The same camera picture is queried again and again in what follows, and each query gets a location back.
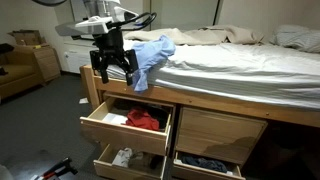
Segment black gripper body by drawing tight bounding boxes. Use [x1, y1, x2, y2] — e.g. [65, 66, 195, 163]
[92, 28, 127, 68]

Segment light blue shirt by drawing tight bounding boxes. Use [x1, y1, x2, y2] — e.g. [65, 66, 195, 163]
[130, 34, 177, 94]

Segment white flat item in drawer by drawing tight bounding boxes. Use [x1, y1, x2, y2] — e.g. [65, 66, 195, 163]
[101, 112, 129, 126]

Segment wooden drawer with red cloth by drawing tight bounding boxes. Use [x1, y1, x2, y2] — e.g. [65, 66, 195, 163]
[79, 95, 177, 157]

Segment wooden drawer with white cloth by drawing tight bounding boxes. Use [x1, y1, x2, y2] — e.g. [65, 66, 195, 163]
[92, 143, 168, 180]

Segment closed wooden drawer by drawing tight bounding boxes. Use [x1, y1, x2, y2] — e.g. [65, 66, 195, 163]
[175, 106, 269, 166]

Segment wooden drawer with navy cloth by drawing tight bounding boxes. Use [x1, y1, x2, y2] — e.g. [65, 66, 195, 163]
[171, 151, 247, 180]

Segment red cloth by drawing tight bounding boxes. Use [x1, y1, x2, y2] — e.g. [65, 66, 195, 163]
[124, 106, 161, 132]

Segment wooden nightstand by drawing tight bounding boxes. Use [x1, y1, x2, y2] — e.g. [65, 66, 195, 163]
[30, 44, 62, 84]

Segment beige blanket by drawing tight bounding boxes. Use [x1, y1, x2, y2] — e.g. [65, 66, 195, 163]
[122, 24, 266, 47]

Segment cardboard box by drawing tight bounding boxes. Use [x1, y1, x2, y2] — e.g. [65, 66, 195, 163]
[7, 29, 47, 47]

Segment white crumpled cloth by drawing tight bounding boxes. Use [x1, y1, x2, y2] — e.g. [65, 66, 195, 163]
[111, 147, 134, 169]

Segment tan wooden sofa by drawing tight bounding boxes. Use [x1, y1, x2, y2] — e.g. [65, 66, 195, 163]
[0, 44, 44, 100]

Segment grey dark cloth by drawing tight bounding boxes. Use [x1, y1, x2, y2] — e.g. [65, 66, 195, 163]
[129, 151, 165, 172]

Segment black item on sofa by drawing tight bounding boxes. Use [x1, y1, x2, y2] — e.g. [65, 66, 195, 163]
[0, 42, 15, 55]

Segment white sheeted mattress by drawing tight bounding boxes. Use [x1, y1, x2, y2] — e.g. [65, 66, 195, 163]
[105, 39, 320, 112]

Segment orange black clamp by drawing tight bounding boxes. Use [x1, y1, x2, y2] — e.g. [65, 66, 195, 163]
[32, 156, 79, 180]

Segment navy blue cloth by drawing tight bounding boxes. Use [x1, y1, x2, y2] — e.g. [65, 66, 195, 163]
[180, 154, 229, 174]

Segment striped grey pillow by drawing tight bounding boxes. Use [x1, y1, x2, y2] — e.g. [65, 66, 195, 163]
[269, 23, 320, 54]

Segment white wall heater unit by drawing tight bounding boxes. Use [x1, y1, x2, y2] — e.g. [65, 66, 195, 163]
[62, 41, 98, 75]

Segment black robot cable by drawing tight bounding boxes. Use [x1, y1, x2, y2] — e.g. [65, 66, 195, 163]
[111, 12, 158, 32]

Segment wooden bed frame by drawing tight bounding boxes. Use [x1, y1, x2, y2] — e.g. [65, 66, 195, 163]
[79, 64, 320, 129]

